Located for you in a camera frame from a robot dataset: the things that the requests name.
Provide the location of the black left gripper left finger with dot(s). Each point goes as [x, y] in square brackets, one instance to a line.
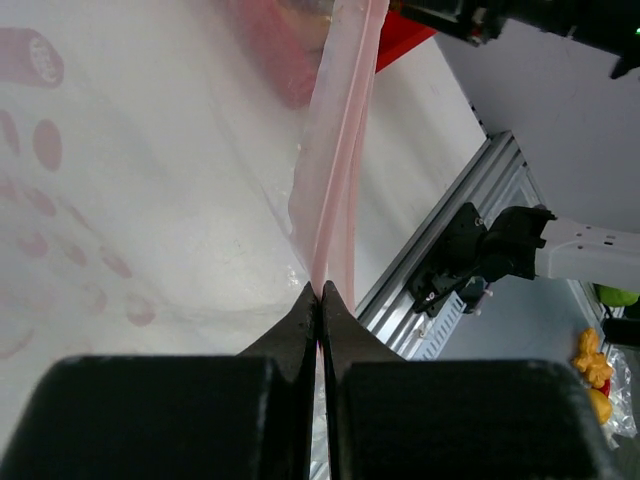
[247, 416]

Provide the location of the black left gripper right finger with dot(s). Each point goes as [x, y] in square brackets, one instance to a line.
[389, 418]

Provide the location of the clear pink zip top bag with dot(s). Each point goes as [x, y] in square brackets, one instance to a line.
[172, 172]

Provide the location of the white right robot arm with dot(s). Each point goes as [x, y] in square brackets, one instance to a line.
[572, 251]

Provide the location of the orange toy fruit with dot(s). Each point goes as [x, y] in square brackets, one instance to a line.
[590, 361]

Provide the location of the yellow round toy fruit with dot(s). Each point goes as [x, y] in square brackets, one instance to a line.
[601, 405]

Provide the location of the green round toy fruit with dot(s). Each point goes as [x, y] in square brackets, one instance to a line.
[614, 297]

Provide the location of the red plastic tray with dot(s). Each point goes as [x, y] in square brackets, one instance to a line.
[398, 36]

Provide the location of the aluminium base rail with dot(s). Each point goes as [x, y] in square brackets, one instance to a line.
[386, 310]

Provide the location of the slotted grey cable duct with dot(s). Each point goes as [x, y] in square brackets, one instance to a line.
[429, 338]

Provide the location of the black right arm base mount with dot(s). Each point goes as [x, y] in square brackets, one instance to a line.
[469, 250]

